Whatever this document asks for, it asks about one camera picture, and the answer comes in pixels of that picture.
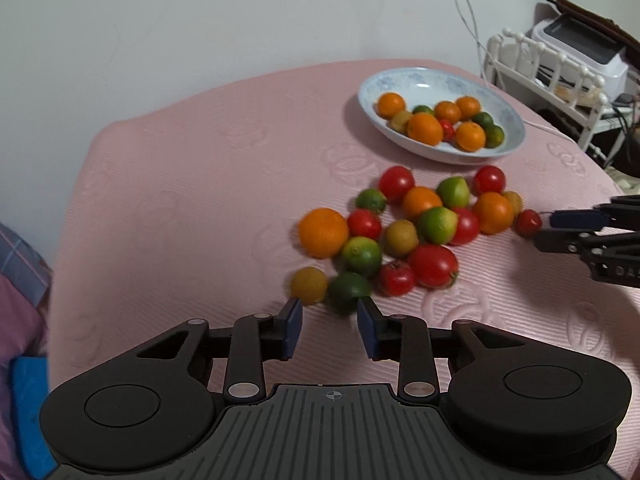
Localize white patterned bowl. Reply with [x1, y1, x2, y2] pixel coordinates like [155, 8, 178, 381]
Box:
[358, 66, 527, 165]

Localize white cable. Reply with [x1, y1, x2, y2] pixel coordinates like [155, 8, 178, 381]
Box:
[450, 0, 581, 141]

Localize plaid cloth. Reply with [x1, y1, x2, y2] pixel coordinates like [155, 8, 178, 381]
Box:
[0, 224, 53, 306]

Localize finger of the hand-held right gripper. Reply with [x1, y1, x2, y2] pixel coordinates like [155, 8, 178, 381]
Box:
[549, 196, 640, 229]
[533, 227, 640, 256]

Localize white box appliance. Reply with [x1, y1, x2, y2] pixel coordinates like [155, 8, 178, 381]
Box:
[530, 12, 630, 93]

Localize white knobbed rack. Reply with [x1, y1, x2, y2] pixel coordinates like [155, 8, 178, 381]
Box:
[484, 27, 626, 161]

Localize blue flat object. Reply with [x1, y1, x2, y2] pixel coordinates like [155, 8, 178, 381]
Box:
[11, 356, 58, 478]

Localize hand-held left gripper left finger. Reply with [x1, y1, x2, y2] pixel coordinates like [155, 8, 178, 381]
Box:
[120, 297, 304, 405]

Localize brown strap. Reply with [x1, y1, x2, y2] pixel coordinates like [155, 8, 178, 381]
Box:
[544, 0, 640, 46]

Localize orange mandarin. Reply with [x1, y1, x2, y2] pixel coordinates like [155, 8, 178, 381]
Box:
[455, 95, 482, 120]
[405, 112, 445, 147]
[298, 207, 350, 259]
[434, 100, 462, 124]
[472, 192, 515, 235]
[377, 91, 406, 120]
[454, 121, 487, 153]
[402, 186, 443, 220]

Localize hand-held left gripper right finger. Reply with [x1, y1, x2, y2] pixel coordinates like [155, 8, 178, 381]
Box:
[357, 297, 551, 406]

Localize small red crabapple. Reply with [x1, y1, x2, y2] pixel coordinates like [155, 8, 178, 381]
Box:
[377, 260, 416, 297]
[347, 209, 383, 241]
[515, 209, 543, 239]

